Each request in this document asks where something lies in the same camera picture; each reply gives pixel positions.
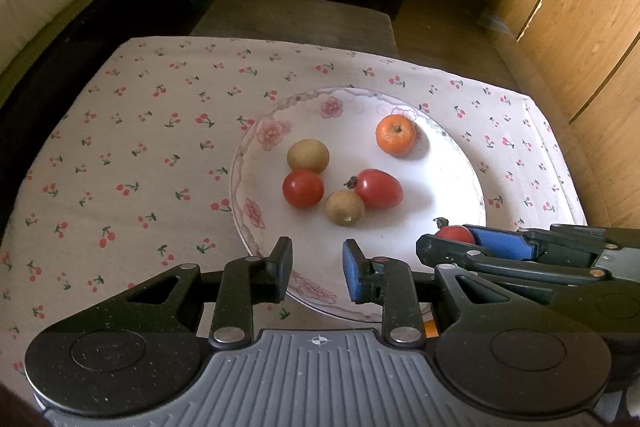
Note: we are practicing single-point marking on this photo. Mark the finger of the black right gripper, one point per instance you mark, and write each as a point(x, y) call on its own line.
point(433, 250)

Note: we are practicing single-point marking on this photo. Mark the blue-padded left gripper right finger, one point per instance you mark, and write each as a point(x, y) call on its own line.
point(388, 283)

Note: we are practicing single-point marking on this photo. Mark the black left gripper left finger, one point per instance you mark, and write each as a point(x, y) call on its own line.
point(245, 283)

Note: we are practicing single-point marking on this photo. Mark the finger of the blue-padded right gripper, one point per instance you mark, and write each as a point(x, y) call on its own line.
point(559, 243)

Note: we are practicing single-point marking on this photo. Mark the red plum tomato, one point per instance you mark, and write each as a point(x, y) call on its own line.
point(377, 189)
point(457, 233)

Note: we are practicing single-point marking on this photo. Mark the pale longan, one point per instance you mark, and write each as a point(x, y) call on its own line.
point(344, 208)

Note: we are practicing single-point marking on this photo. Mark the white floral plate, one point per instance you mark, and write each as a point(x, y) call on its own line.
point(333, 164)

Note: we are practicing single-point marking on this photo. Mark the round red tomato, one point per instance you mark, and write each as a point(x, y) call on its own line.
point(303, 188)

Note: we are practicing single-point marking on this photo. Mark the orange tangerine with stem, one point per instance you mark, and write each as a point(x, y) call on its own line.
point(395, 135)

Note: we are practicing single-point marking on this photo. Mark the dark brown longan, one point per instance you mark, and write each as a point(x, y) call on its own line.
point(309, 154)

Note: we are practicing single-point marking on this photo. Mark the cherry print tablecloth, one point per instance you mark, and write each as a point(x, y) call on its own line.
point(135, 176)

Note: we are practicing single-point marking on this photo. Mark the wooden wardrobe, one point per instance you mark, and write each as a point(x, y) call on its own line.
point(579, 61)

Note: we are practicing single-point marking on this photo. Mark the brown stool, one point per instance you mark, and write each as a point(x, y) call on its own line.
point(318, 22)

